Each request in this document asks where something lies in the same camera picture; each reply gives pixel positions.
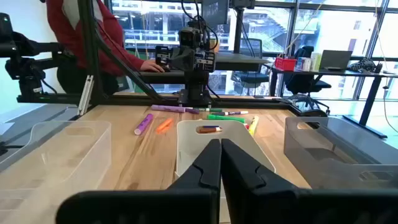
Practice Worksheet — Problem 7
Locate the silver aluminium bracket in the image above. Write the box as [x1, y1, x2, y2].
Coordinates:
[76, 74, 95, 116]

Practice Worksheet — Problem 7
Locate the person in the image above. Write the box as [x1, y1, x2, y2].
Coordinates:
[39, 0, 165, 96]

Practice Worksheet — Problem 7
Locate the large green highlighter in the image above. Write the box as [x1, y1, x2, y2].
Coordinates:
[206, 114, 246, 124]

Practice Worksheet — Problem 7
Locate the smoky dark plastic bin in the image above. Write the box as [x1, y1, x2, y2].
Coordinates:
[283, 116, 398, 191]

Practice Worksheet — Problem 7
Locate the thin white blue-capped marker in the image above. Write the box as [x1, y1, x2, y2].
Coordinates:
[214, 110, 249, 116]

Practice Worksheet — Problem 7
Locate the black monitor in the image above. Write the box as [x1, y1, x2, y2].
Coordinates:
[201, 0, 230, 26]

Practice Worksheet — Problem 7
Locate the orange highlighter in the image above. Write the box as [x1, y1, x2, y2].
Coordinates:
[155, 117, 174, 134]

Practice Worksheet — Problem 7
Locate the black office chair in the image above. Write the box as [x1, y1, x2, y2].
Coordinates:
[284, 45, 333, 116]

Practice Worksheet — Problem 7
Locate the thin red-brown capped marker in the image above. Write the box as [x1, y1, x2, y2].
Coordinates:
[197, 126, 223, 134]

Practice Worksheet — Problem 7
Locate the black monitor stand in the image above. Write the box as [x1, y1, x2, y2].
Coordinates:
[231, 0, 257, 54]

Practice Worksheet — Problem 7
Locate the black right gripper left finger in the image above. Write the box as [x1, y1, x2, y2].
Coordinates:
[55, 138, 222, 224]

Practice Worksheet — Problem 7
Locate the person's hand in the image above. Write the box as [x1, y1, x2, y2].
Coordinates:
[139, 59, 165, 73]

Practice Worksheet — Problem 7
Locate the red box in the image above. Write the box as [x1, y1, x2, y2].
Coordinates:
[274, 57, 297, 72]

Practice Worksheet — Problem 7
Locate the clear plastic bin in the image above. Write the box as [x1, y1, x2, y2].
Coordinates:
[0, 120, 112, 224]

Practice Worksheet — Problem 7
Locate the dark standing desk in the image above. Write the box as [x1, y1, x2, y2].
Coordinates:
[136, 51, 270, 85]

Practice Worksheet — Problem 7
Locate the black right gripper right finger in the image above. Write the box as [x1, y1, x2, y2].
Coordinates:
[221, 138, 398, 224]

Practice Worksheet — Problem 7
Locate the long black table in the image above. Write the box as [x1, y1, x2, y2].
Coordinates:
[269, 67, 398, 139]

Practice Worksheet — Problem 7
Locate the black white patterned bag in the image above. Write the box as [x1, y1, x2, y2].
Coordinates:
[347, 57, 377, 73]

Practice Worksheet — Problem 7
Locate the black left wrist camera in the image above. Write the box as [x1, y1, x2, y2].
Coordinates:
[178, 26, 203, 49]

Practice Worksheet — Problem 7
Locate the purple highlighter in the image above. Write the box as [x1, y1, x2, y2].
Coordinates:
[134, 113, 154, 136]

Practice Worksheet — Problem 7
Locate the long yellow highlighter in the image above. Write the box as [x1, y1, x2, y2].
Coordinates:
[248, 115, 260, 137]

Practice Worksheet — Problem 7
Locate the translucent white plastic bin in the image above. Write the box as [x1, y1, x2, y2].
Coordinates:
[175, 119, 277, 181]

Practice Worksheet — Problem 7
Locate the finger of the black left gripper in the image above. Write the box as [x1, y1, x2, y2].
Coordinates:
[170, 47, 185, 72]
[183, 47, 196, 72]

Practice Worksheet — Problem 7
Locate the long purple marker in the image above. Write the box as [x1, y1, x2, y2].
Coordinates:
[150, 104, 200, 115]

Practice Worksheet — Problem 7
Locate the grey laptop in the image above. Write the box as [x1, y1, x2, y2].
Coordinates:
[318, 49, 354, 71]

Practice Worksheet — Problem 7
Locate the grey mesh chair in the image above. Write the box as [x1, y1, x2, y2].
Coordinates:
[231, 37, 271, 96]

